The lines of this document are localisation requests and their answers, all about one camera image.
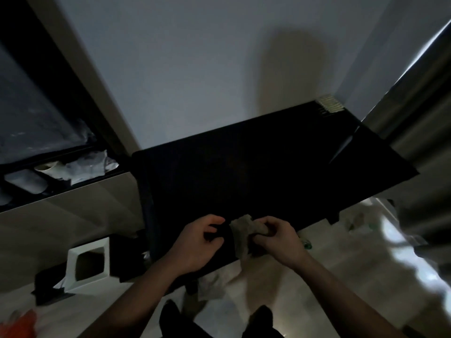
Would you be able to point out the person's left hand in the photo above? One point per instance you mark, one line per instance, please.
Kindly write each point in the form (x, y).
(193, 249)

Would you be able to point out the person's right hand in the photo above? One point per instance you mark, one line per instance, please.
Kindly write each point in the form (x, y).
(285, 246)

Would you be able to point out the plain grey cleaning cloth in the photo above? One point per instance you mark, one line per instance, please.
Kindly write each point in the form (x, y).
(243, 232)

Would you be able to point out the person's left forearm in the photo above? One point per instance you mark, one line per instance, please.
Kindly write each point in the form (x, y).
(134, 306)

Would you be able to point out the person's right forearm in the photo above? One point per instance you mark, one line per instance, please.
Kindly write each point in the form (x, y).
(341, 306)

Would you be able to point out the green plastic object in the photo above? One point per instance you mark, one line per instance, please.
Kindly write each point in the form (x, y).
(307, 245)

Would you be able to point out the black table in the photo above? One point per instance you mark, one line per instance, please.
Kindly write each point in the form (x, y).
(246, 165)

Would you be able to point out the white square bin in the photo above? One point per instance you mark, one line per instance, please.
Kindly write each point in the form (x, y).
(70, 274)

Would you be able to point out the beige wooden panel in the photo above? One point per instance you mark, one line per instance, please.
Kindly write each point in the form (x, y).
(53, 225)

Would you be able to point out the yellow checkered cloth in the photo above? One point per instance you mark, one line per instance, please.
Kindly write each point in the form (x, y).
(329, 104)

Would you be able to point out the small black box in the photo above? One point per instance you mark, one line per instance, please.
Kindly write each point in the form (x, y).
(45, 288)

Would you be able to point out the white paper roll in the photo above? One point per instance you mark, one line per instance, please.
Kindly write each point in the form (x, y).
(24, 181)
(5, 199)
(56, 171)

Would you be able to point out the grey curtain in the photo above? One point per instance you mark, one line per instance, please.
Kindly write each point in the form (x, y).
(423, 137)

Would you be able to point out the orange plastic bag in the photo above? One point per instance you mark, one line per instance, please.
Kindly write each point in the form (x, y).
(24, 325)

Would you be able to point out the grey fabric cover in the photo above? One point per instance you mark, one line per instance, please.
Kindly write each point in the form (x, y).
(35, 119)

